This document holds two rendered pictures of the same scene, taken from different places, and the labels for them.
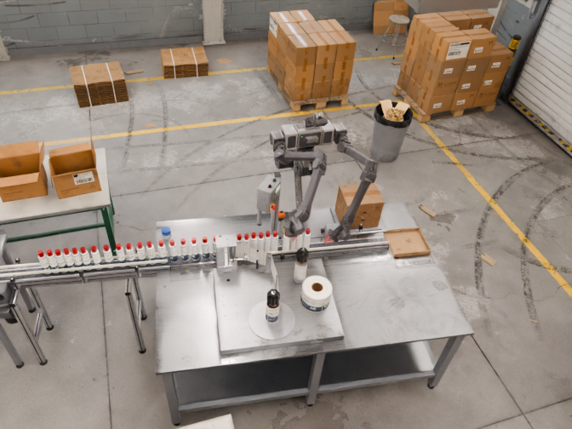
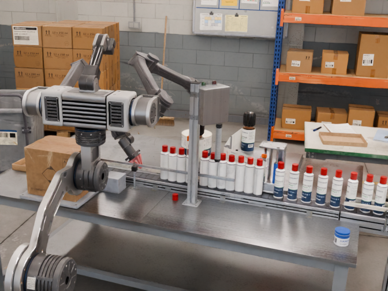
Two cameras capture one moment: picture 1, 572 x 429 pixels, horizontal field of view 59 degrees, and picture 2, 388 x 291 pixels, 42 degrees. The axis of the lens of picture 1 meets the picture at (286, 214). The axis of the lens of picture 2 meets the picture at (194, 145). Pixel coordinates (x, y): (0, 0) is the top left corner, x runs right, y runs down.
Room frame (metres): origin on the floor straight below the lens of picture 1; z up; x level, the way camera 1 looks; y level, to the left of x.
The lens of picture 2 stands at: (4.81, 1.42, 2.03)
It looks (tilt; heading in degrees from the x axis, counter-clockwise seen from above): 19 degrees down; 212
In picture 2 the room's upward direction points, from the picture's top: 2 degrees clockwise
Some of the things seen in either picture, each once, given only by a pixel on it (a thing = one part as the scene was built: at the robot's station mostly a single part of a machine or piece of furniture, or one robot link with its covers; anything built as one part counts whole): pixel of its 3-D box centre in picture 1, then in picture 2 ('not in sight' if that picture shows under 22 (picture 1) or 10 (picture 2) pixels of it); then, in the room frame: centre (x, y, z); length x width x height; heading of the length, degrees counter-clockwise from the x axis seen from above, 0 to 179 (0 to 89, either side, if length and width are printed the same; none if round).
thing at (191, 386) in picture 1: (298, 307); (182, 237); (2.38, -0.16, 0.40); 2.04 x 1.25 x 0.81; 104
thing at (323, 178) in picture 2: (184, 249); (321, 186); (2.37, 0.70, 0.98); 0.05 x 0.05 x 0.20
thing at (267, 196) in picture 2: (282, 252); (193, 186); (2.53, 0.00, 0.86); 1.65 x 0.08 x 0.04; 104
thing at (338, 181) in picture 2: (173, 250); (336, 188); (2.35, 0.77, 0.98); 0.05 x 0.05 x 0.20
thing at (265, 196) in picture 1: (268, 193); (210, 104); (2.59, 0.13, 1.38); 0.17 x 0.10 x 0.19; 159
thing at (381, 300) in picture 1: (303, 273); (183, 178); (2.38, -0.16, 0.82); 2.10 x 1.31 x 0.02; 104
